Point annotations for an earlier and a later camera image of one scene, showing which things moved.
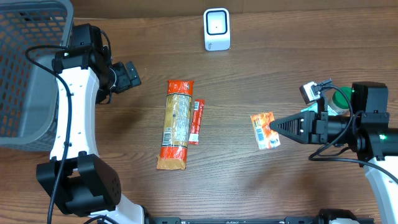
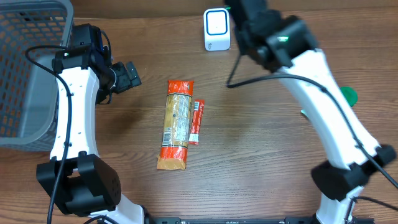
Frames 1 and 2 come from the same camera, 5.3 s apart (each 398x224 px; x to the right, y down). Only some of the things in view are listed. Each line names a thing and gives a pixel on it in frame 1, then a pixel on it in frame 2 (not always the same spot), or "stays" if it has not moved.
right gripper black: (318, 127) → (242, 42)
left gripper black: (132, 73) stays
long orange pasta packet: (176, 125) stays
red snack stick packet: (194, 137) stays
